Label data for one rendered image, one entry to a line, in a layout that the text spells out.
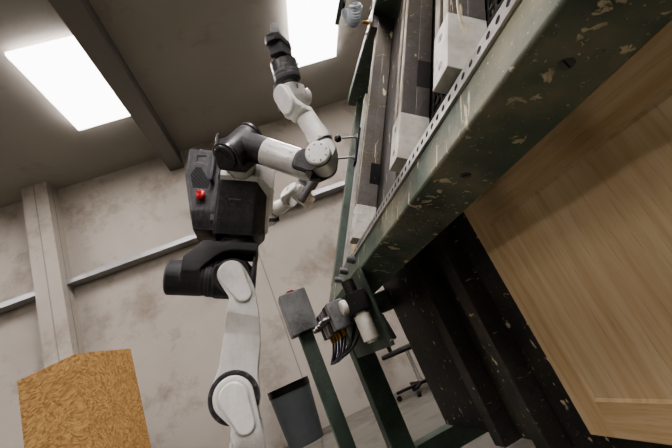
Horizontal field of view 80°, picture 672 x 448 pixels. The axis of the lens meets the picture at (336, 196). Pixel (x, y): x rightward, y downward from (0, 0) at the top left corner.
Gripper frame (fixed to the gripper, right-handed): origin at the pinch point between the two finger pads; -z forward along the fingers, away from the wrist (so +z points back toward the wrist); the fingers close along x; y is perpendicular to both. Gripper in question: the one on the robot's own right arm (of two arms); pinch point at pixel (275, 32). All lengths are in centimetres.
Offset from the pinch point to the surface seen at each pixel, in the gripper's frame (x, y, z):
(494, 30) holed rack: -66, 52, 53
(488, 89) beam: -66, 49, 60
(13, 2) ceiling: 101, -246, -181
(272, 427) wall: 296, -228, 250
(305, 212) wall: 396, -165, 18
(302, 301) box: 44, -35, 93
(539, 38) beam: -74, 54, 59
